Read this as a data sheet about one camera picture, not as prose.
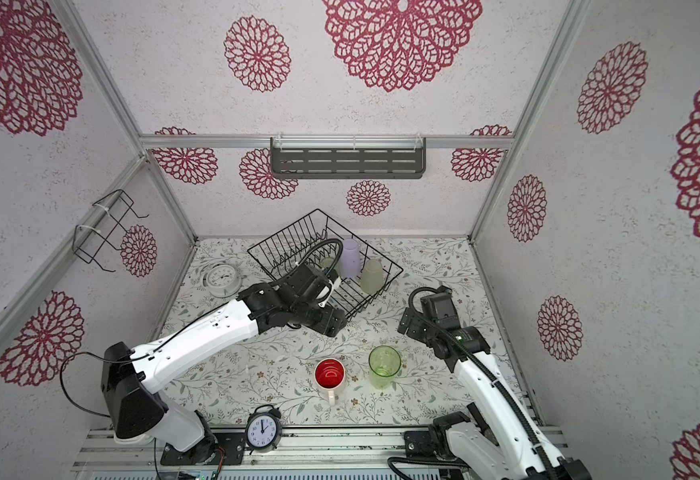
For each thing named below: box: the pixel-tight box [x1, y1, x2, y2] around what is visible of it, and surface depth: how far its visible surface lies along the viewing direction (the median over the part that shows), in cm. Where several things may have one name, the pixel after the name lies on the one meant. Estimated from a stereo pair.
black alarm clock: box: [245, 404, 283, 455], surface depth 76 cm
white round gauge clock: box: [202, 263, 242, 298], surface depth 105 cm
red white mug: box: [314, 357, 346, 406], surface depth 81 cm
